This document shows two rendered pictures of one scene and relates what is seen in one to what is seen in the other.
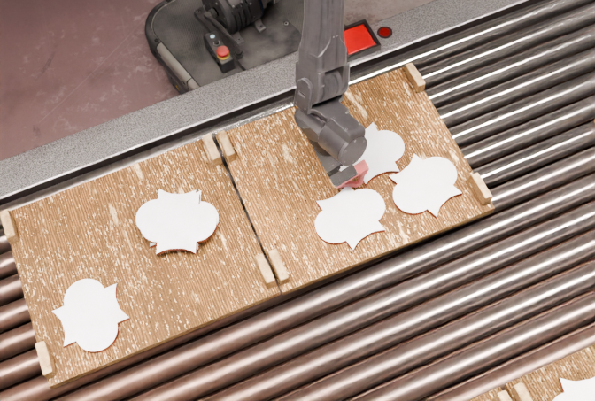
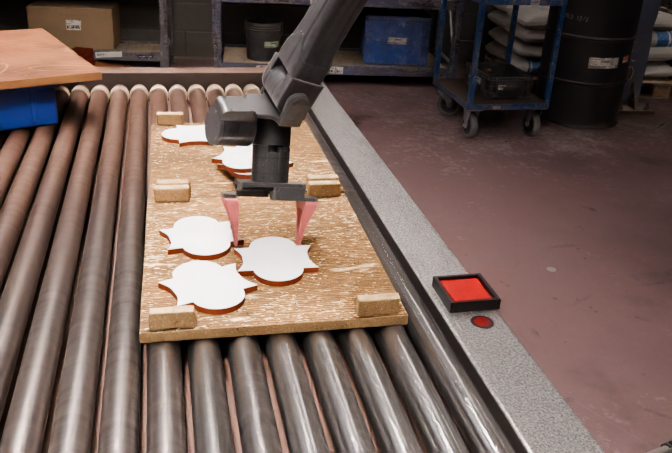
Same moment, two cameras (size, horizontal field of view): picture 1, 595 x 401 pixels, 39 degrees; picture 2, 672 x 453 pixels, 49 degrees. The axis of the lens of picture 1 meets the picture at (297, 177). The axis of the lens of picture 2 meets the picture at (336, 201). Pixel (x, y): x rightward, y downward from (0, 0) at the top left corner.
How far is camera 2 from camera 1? 166 cm
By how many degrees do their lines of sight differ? 71
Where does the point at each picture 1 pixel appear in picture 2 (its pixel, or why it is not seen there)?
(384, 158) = (262, 264)
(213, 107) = (386, 206)
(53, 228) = not seen: hidden behind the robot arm
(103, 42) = not seen: outside the picture
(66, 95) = (617, 424)
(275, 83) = (409, 239)
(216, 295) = (171, 175)
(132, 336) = (164, 146)
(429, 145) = (266, 304)
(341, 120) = (240, 100)
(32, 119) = (580, 398)
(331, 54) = (290, 46)
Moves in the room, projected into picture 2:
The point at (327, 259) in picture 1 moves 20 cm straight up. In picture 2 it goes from (162, 221) to (157, 103)
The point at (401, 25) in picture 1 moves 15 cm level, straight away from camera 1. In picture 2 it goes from (495, 338) to (613, 364)
